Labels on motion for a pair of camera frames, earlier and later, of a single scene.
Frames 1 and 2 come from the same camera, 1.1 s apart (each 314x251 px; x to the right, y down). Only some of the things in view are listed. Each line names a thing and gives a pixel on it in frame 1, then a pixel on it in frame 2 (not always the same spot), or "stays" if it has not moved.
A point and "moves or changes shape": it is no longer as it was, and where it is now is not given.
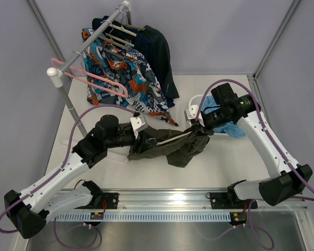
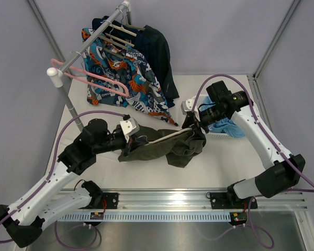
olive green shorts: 179,147 stays
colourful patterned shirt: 120,75 stays
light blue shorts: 231,128 stays
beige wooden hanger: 161,142 moves or changes shape
